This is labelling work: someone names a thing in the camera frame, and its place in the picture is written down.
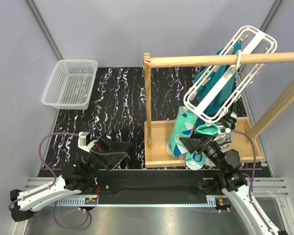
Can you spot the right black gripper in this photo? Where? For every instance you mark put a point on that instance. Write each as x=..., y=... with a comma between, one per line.
x=194, y=144

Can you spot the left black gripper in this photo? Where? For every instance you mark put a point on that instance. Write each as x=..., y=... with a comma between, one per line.
x=110, y=161

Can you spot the mint green sock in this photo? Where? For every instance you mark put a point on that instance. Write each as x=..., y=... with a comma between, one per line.
x=183, y=127
x=196, y=161

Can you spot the white plastic clip hanger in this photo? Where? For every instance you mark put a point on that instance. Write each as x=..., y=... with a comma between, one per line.
x=199, y=98

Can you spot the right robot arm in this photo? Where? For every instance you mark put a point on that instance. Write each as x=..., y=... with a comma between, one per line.
x=232, y=183

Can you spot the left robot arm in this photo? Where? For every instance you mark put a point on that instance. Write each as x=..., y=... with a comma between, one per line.
x=76, y=177

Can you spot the white perforated plastic basket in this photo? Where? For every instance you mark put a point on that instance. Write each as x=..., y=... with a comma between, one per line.
x=70, y=85

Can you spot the wooden hanging rod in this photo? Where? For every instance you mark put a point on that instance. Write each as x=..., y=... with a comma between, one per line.
x=208, y=60

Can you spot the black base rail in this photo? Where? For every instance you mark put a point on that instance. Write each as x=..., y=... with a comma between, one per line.
x=159, y=188

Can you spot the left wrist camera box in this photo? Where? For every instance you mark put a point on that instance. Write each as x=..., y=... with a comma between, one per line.
x=84, y=141

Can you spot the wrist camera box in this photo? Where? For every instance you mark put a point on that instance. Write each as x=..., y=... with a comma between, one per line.
x=84, y=141
x=223, y=130

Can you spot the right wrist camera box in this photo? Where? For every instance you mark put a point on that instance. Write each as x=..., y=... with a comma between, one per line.
x=223, y=130

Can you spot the wooden rack frame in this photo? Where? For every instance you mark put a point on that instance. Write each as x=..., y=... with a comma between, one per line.
x=157, y=132

